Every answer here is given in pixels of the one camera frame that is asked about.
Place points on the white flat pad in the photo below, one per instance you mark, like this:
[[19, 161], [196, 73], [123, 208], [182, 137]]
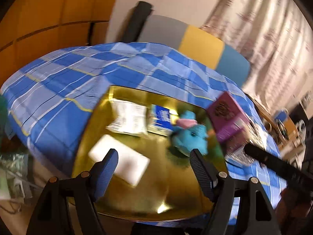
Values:
[[131, 164]]

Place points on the blue plush toy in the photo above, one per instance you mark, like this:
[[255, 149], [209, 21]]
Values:
[[188, 134]]

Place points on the patterned beige curtain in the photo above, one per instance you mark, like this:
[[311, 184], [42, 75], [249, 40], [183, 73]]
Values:
[[276, 39]]

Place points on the black upright bag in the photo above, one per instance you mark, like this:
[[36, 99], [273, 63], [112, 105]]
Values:
[[136, 22]]

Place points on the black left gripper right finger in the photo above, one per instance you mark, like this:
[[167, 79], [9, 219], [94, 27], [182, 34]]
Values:
[[240, 206]]

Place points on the blue white box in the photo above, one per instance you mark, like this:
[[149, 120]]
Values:
[[159, 121]]

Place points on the orange wooden wardrobe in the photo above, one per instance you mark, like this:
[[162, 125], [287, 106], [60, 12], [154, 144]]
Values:
[[33, 28]]

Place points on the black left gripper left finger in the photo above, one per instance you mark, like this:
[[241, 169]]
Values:
[[51, 213]]

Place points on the purple box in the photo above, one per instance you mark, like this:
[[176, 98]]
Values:
[[226, 116]]

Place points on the black rod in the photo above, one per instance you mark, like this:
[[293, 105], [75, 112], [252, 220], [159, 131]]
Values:
[[292, 175]]

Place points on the gold reflective tray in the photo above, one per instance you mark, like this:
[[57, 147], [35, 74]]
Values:
[[168, 189]]

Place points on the white printed pouch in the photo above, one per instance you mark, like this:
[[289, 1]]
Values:
[[130, 118]]

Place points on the blue plaid bed cover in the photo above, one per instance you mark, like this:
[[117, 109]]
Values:
[[50, 100]]

